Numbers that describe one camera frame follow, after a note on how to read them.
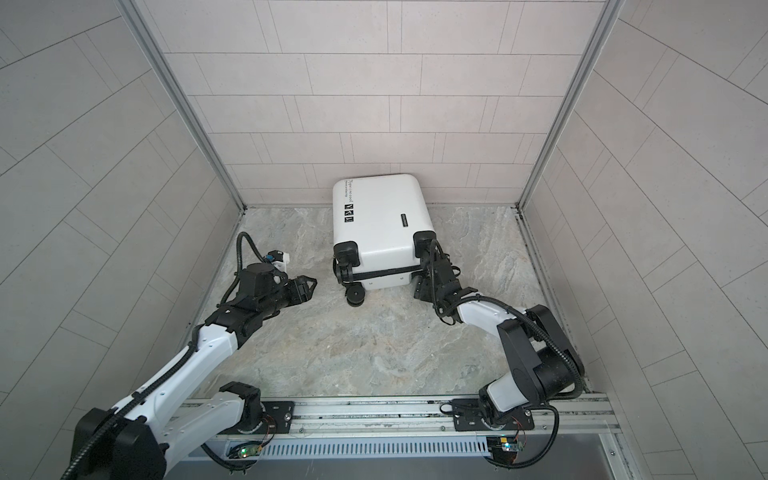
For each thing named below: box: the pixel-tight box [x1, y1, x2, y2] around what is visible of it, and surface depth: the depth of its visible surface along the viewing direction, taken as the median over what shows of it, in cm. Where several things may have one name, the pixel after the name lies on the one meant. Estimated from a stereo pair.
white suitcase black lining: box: [332, 173, 436, 307], surface depth 88 cm
